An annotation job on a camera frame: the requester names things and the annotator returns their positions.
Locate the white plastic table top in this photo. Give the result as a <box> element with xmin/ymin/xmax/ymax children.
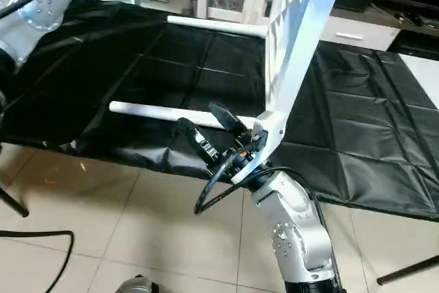
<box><xmin>259</xmin><ymin>0</ymin><xmax>356</xmax><ymax>170</ymax></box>

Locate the white plastic table leg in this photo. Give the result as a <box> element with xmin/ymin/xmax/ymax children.
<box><xmin>166</xmin><ymin>15</ymin><xmax>270</xmax><ymax>36</ymax></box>
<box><xmin>109</xmin><ymin>100</ymin><xmax>241</xmax><ymax>132</ymax></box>

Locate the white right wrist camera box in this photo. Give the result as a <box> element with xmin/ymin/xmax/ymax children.
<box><xmin>230</xmin><ymin>110</ymin><xmax>287</xmax><ymax>185</ymax></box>

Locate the white drawer unit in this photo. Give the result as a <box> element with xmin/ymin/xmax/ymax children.
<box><xmin>320</xmin><ymin>14</ymin><xmax>403</xmax><ymax>52</ymax></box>

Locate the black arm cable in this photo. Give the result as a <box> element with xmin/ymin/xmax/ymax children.
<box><xmin>0</xmin><ymin>229</ymin><xmax>75</xmax><ymax>293</ymax></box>
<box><xmin>194</xmin><ymin>149</ymin><xmax>323</xmax><ymax>215</ymax></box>

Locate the black work mat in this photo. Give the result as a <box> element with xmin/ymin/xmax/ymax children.
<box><xmin>0</xmin><ymin>0</ymin><xmax>439</xmax><ymax>222</ymax></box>

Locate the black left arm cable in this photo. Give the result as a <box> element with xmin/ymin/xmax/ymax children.
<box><xmin>0</xmin><ymin>229</ymin><xmax>75</xmax><ymax>293</ymax></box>

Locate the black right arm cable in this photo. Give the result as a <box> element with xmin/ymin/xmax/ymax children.
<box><xmin>194</xmin><ymin>149</ymin><xmax>323</xmax><ymax>215</ymax></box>

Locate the black tripod leg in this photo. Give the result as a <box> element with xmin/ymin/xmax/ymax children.
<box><xmin>377</xmin><ymin>255</ymin><xmax>439</xmax><ymax>285</ymax></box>
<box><xmin>0</xmin><ymin>186</ymin><xmax>30</xmax><ymax>218</ymax></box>

